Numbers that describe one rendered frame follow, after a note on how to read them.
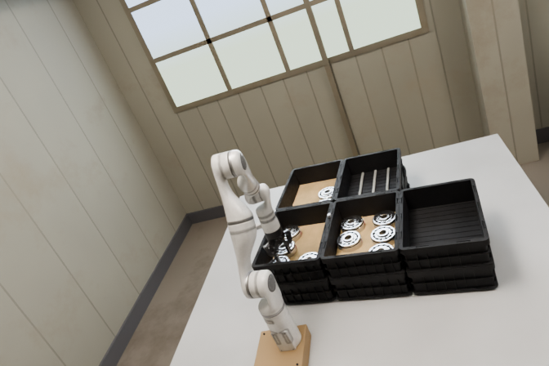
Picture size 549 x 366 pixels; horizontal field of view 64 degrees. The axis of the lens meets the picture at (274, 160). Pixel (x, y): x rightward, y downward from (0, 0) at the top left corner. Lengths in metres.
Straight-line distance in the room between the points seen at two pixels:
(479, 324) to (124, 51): 3.27
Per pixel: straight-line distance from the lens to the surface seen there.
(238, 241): 1.49
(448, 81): 3.67
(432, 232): 1.88
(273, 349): 1.75
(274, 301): 1.56
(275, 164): 3.95
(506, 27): 3.39
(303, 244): 2.02
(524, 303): 1.76
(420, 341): 1.68
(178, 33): 3.72
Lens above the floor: 1.98
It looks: 23 degrees down
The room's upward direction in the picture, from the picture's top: 22 degrees counter-clockwise
